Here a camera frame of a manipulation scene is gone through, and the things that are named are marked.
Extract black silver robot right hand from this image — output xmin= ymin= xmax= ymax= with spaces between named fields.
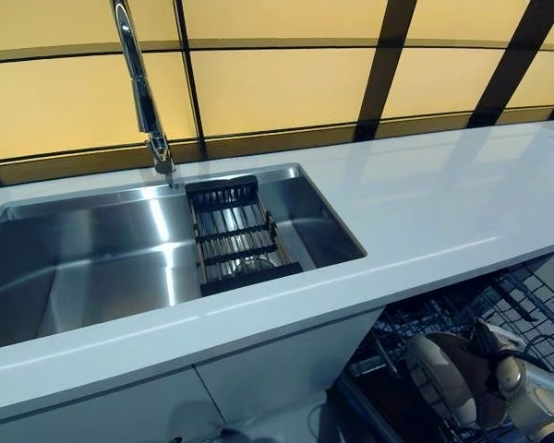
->
xmin=470 ymin=317 xmax=527 ymax=407

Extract white glossy cabinet door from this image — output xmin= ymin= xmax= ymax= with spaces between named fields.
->
xmin=197 ymin=309 xmax=383 ymax=443
xmin=0 ymin=363 xmax=230 ymax=443

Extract black sink dish rack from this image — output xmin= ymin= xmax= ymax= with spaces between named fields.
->
xmin=185 ymin=174 xmax=305 ymax=298

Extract stainless steel sink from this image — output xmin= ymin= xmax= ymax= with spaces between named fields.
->
xmin=0 ymin=162 xmax=368 ymax=353

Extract chrome kitchen faucet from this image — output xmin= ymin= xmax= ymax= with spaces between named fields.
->
xmin=109 ymin=0 xmax=175 ymax=188

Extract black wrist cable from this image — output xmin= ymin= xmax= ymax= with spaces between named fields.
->
xmin=519 ymin=332 xmax=554 ymax=376

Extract wire dishwasher rack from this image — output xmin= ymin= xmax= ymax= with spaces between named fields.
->
xmin=345 ymin=262 xmax=554 ymax=443

